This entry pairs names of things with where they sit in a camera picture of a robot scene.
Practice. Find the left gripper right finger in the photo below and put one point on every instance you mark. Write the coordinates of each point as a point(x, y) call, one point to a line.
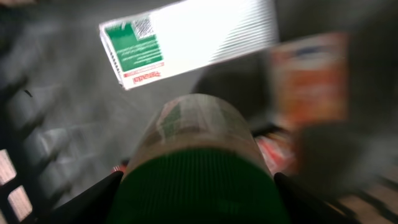
point(303, 207)

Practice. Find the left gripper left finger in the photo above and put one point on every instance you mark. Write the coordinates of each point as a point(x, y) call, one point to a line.
point(90, 206)

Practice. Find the red orange snack bar wrapper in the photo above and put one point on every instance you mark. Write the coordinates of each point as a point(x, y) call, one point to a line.
point(270, 152)

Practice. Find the green lid jar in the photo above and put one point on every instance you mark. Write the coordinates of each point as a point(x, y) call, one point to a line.
point(197, 163)

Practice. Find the orange small carton box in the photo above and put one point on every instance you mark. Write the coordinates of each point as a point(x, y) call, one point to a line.
point(309, 77)

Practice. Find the white green medicine box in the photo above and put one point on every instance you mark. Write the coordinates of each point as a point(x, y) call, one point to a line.
point(184, 36)

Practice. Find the grey plastic mesh basket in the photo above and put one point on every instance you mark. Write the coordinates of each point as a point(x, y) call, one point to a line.
point(65, 120)

